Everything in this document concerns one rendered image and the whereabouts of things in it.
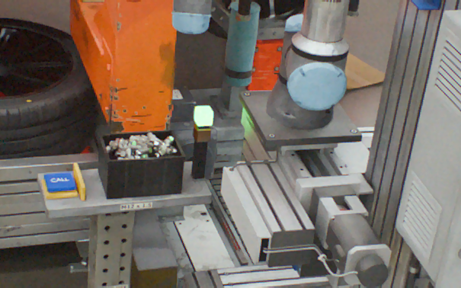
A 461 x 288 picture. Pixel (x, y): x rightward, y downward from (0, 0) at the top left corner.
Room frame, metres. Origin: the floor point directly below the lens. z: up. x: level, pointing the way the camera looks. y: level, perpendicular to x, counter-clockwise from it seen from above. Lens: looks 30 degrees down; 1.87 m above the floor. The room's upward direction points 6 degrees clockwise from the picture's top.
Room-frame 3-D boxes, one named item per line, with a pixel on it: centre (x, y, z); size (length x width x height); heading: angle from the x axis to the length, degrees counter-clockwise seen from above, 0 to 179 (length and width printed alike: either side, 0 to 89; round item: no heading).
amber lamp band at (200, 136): (2.23, 0.07, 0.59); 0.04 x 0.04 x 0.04; 21
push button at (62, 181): (2.10, 0.41, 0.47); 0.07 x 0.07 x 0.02; 21
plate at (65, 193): (2.10, 0.41, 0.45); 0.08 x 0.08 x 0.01; 21
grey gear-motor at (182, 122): (2.72, 0.17, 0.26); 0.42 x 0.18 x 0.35; 21
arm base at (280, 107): (1.97, -0.16, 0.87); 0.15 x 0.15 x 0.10
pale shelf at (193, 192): (2.16, 0.25, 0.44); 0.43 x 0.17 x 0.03; 111
